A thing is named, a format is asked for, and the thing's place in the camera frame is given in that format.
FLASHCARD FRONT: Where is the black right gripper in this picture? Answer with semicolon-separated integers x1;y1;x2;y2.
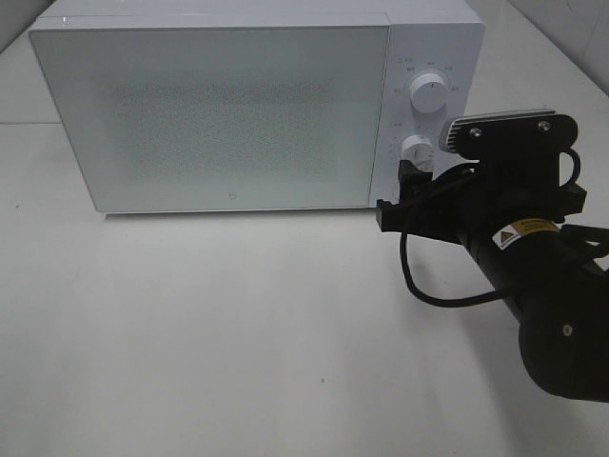
376;109;588;251

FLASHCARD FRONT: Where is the white timer knob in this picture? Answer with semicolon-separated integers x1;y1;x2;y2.
401;134;435;172

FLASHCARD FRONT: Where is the white microwave door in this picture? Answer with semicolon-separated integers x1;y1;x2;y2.
30;27;388;213

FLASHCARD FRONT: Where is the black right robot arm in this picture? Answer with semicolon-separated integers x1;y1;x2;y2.
376;109;608;403

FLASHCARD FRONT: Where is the upper white power knob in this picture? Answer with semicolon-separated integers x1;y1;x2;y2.
407;69;449;113

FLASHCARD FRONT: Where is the white microwave oven body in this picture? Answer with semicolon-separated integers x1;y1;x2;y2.
29;1;485;209

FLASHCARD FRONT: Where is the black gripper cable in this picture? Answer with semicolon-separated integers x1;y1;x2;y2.
398;147;582;308

